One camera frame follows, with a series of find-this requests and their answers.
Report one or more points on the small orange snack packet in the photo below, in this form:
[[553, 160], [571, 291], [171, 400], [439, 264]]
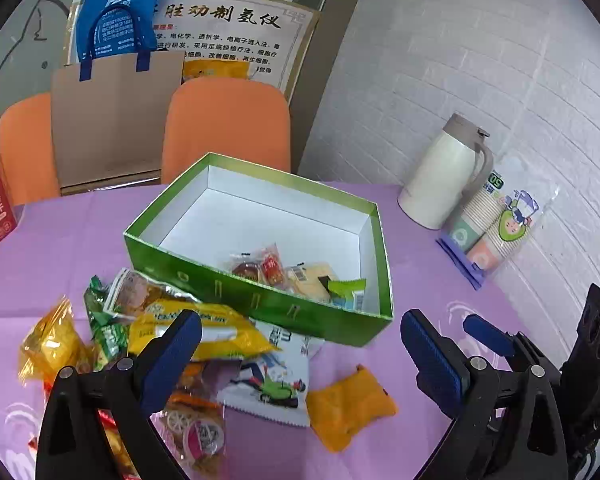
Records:
[[350, 402]]

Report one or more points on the pack of paper cups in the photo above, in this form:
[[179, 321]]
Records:
[[500, 225]]

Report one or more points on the green gift box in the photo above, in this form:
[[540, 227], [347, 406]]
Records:
[[240, 300]]

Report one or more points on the purple tablecloth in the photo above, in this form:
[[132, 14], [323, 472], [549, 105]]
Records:
[[420, 270]]

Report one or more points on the white cartoon print snack packet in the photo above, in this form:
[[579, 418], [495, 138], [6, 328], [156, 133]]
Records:
[[275, 380]]

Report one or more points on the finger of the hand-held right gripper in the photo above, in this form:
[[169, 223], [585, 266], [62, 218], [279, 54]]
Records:
[[485, 332]]

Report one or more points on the yellow transparent cake packet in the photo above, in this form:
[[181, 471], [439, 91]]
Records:
[[50, 345]]

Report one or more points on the cream thermos jug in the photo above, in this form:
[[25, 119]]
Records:
[[440, 180]]

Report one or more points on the orange chair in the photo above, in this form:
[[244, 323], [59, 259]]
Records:
[[25, 150], [230, 120]]

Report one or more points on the wall poster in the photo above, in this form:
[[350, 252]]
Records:
[[230, 35]]

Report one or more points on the clear packet brown pastry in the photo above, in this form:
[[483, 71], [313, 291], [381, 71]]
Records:
[[130, 292]]

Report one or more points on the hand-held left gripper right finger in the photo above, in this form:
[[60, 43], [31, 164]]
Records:
[[432, 360]]

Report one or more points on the pale yellow cracker packet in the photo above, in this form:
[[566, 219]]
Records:
[[307, 276]]

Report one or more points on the orange clear snack packet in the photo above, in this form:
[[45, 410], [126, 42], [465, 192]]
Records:
[[195, 387]]

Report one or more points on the light green snack packet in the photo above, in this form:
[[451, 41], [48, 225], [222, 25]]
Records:
[[349, 294]]

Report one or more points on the blue tote bag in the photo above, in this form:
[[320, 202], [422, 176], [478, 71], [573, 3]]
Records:
[[115, 0]]

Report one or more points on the dark red round snack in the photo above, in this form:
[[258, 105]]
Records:
[[245, 271]]

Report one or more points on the yellow snack packet white label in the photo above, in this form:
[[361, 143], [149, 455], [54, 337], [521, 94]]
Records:
[[230, 332]]

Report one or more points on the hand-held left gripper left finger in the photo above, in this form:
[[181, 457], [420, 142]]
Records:
[[172, 360]]

